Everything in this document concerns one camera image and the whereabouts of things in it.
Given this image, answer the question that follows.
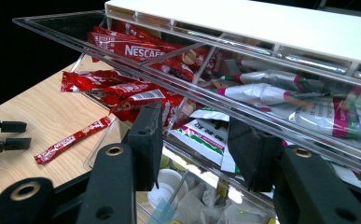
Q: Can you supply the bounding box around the white creamer cup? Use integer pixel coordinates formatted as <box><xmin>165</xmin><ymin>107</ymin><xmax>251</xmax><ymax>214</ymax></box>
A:
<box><xmin>146</xmin><ymin>168</ymin><xmax>190</xmax><ymax>208</ymax></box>

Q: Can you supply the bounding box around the yellow-green round capsule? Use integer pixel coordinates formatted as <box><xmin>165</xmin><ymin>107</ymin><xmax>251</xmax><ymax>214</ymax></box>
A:
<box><xmin>160</xmin><ymin>153</ymin><xmax>170</xmax><ymax>171</ymax></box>

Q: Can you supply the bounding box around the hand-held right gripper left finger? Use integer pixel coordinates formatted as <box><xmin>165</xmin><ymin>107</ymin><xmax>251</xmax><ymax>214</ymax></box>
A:
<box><xmin>123</xmin><ymin>101</ymin><xmax>164</xmax><ymax>192</ymax></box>

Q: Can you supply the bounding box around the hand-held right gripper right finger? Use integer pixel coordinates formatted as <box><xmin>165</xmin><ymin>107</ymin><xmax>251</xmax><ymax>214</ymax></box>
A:
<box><xmin>227</xmin><ymin>117</ymin><xmax>284</xmax><ymax>193</ymax></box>

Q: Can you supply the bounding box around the clear drawer with capsules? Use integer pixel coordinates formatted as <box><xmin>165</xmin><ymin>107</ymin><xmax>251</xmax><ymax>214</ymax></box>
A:
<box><xmin>135</xmin><ymin>148</ymin><xmax>361</xmax><ymax>224</ymax></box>

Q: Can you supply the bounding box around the clear plastic drawer organizer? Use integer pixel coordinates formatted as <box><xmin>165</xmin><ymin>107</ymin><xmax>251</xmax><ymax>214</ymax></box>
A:
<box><xmin>12</xmin><ymin>9</ymin><xmax>361</xmax><ymax>188</ymax></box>

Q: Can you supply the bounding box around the pile of white silver packets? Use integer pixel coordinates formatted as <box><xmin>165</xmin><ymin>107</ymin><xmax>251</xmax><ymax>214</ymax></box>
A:
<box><xmin>168</xmin><ymin>59</ymin><xmax>361</xmax><ymax>175</ymax></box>

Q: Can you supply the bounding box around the single red stick packet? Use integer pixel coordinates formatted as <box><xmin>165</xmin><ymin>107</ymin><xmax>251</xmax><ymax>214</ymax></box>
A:
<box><xmin>34</xmin><ymin>116</ymin><xmax>113</xmax><ymax>165</ymax></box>

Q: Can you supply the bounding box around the pile of red stick packets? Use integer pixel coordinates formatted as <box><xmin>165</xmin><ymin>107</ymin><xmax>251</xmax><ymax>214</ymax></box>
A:
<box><xmin>61</xmin><ymin>19</ymin><xmax>212</xmax><ymax>126</ymax></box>

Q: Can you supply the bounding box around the pile of clear crinkled sachets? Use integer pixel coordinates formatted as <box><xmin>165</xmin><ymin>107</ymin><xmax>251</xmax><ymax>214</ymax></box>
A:
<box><xmin>156</xmin><ymin>179</ymin><xmax>277</xmax><ymax>224</ymax></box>

